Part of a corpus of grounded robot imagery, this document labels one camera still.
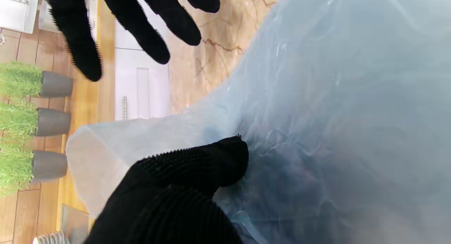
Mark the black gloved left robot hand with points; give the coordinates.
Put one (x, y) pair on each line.
(169, 201)

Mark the white lower kitchen cabinets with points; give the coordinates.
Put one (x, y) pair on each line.
(141, 89)

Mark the stacked white plates and bowls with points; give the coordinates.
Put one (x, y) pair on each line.
(49, 238)

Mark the potted green herb plant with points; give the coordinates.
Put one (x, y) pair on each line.
(56, 84)
(53, 122)
(49, 164)

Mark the white range hood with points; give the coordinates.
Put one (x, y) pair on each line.
(17, 11)

